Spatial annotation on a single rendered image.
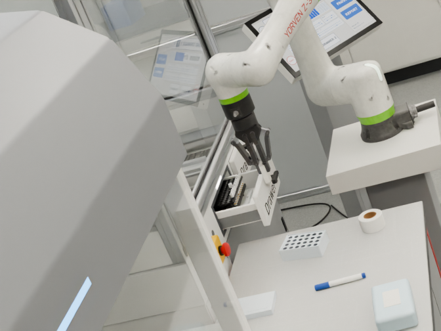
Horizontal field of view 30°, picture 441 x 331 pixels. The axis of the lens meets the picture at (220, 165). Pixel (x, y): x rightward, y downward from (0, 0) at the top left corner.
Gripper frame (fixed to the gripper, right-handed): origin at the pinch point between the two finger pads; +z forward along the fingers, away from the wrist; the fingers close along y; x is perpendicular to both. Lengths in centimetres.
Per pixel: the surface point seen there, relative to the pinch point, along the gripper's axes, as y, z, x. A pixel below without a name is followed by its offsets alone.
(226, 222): -14.4, 8.2, -10.1
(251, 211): -5.6, 6.9, -10.0
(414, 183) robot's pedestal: 39, 28, 22
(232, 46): -43, 4, 169
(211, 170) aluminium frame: -16.4, -5.0, 1.2
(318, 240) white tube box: 13.9, 14.9, -22.2
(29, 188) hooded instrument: 7, -65, -130
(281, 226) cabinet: -17, 46, 49
